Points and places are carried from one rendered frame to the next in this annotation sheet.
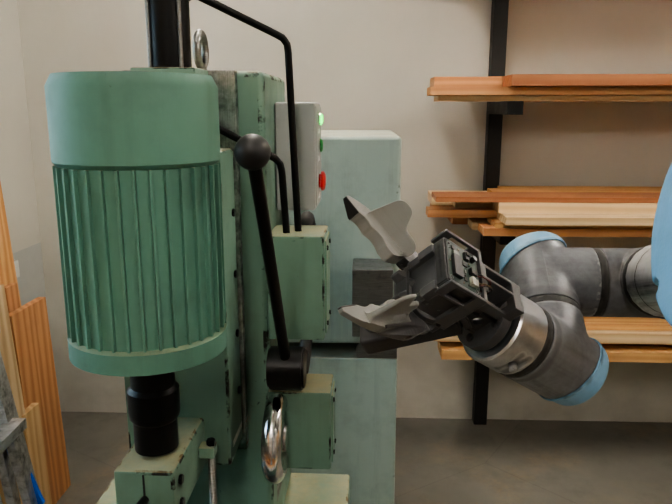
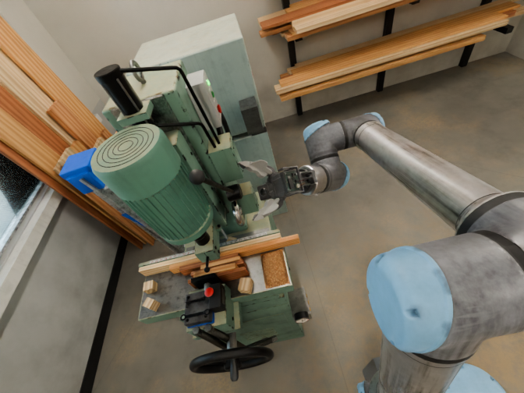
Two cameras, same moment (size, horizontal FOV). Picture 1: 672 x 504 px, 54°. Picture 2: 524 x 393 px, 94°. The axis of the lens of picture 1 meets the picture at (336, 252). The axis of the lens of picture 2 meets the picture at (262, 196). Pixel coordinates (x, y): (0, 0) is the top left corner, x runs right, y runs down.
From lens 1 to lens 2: 0.38 m
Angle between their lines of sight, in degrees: 37
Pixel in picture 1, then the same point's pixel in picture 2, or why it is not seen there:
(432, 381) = (279, 104)
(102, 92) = (122, 178)
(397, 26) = not seen: outside the picture
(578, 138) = not seen: outside the picture
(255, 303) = (214, 174)
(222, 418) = (219, 217)
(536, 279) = (319, 148)
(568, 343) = (334, 178)
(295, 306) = (228, 171)
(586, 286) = (339, 144)
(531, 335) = (321, 185)
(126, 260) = (167, 218)
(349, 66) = not seen: outside the picture
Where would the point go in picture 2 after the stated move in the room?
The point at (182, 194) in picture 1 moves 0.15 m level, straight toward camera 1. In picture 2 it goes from (175, 191) to (188, 238)
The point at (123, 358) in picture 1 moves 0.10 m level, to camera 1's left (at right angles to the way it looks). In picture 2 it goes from (182, 240) to (150, 250)
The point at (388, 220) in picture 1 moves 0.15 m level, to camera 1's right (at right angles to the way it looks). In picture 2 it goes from (258, 165) to (314, 148)
